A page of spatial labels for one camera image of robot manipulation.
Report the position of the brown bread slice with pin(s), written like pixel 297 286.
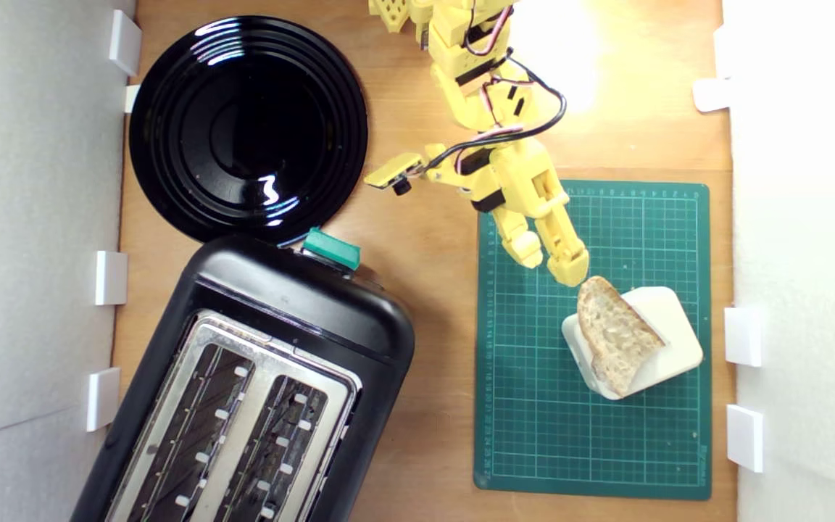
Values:
pixel 613 333

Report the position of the black two-slot toaster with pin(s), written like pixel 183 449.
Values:
pixel 294 312

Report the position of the white block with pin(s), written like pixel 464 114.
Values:
pixel 678 341

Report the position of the green cutting mat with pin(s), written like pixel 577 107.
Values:
pixel 533 435

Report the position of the black plate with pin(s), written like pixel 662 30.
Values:
pixel 243 130

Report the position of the yellow wrist camera mount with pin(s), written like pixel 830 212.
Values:
pixel 392 172

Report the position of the white wall clip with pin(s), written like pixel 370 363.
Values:
pixel 711 94
pixel 745 437
pixel 744 336
pixel 124 42
pixel 111 278
pixel 720 51
pixel 131 98
pixel 103 399

